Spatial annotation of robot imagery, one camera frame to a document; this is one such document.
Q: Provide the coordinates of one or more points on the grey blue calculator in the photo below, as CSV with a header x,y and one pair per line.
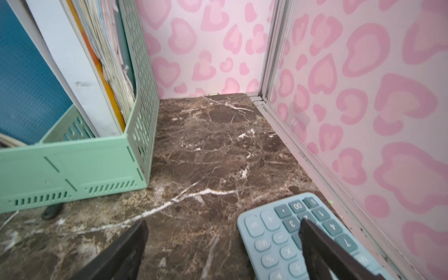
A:
x,y
271,237

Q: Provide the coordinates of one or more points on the blue folder in rack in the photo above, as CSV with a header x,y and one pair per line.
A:
x,y
32,99

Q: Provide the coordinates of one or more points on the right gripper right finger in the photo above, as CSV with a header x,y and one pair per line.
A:
x,y
324,258

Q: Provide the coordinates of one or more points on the green file organizer rack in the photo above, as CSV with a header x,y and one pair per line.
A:
x,y
70,163

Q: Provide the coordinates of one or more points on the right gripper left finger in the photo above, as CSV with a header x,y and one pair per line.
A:
x,y
121,260

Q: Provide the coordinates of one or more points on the white book in rack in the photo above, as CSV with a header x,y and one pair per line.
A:
x,y
52,27

